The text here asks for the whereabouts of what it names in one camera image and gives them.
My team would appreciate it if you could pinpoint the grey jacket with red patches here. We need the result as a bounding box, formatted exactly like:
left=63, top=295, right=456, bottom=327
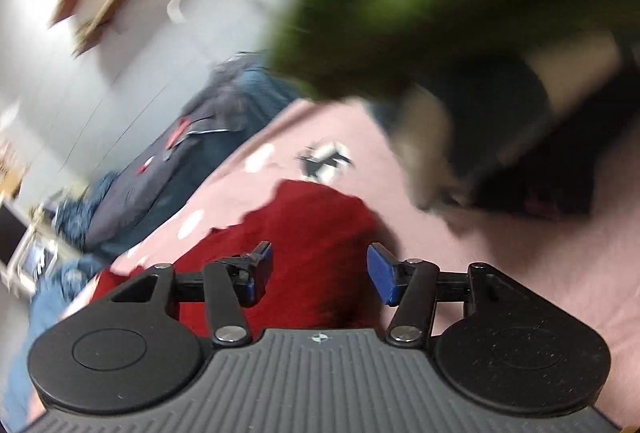
left=84, top=78, right=283, bottom=256

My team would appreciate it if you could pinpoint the red knit sweater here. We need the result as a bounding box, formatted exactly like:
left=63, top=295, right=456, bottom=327
left=70, top=178, right=401, bottom=335

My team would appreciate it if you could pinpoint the pink dotted printed bedsheet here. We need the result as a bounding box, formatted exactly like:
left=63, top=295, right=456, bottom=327
left=30, top=97, right=640, bottom=433

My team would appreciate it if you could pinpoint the wooden cabinet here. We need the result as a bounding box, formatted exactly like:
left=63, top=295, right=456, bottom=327
left=0, top=138, right=30, bottom=204

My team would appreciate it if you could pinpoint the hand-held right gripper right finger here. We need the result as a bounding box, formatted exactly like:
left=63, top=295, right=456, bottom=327
left=366, top=242, right=531, bottom=347

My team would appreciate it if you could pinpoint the light blue cloth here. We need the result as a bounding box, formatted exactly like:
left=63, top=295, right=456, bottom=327
left=0, top=255, right=113, bottom=433

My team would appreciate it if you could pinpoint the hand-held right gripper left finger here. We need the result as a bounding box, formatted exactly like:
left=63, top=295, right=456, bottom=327
left=109, top=240, right=274, bottom=347

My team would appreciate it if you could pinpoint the white box appliance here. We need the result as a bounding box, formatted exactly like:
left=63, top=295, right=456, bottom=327
left=7, top=228, right=62, bottom=286

